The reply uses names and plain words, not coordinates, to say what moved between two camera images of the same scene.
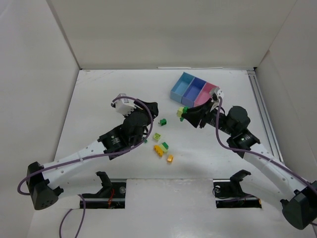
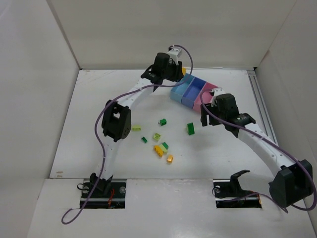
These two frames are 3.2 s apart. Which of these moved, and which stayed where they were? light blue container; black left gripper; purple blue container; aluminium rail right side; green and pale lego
Moved: black left gripper
Stayed: green and pale lego; light blue container; aluminium rail right side; purple blue container
